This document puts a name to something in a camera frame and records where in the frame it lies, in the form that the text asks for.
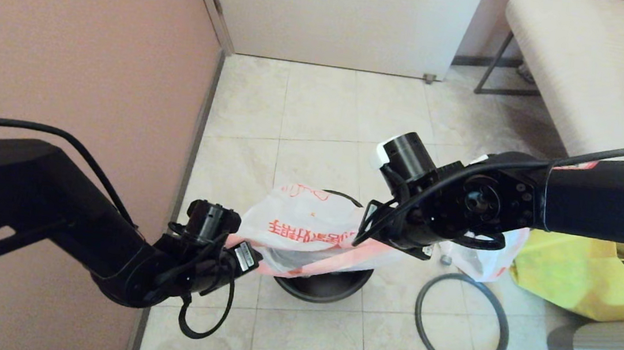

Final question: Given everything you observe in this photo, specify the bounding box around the yellow fabric tote bag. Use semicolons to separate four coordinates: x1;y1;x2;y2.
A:
506;228;624;324

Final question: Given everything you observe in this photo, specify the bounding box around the light wood table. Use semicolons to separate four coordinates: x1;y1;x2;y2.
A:
491;0;624;165

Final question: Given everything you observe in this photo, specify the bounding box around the black metal table leg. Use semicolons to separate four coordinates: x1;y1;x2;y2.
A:
473;28;547;101

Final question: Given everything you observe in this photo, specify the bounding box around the clear crumpled plastic bag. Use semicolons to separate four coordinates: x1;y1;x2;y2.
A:
473;126;566;173

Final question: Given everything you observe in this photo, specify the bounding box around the white door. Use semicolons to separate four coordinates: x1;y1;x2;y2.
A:
193;0;486;86

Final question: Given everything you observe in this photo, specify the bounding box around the grey door frame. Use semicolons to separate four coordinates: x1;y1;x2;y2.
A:
178;0;240;57

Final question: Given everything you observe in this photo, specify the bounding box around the grey white shoe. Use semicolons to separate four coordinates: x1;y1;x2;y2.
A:
516;62;537;85

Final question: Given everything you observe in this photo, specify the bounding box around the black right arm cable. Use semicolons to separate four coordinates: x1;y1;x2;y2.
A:
344;110;624;337

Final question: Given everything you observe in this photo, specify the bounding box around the black round trash bin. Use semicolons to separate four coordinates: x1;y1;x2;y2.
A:
270;185;383;309

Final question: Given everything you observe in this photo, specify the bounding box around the grey bin retaining ring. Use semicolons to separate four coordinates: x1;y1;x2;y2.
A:
411;269;515;350

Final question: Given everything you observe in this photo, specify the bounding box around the bottle-filled white orange trash bag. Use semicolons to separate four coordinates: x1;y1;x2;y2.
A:
434;219;530;288

